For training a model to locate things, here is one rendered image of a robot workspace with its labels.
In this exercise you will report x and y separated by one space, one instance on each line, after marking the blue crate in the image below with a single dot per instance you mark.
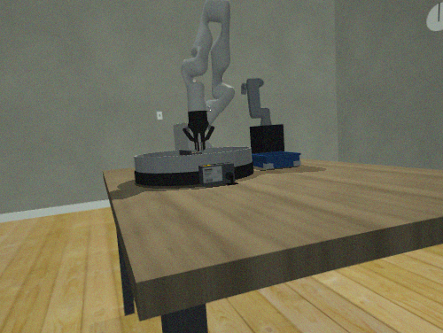
276 159

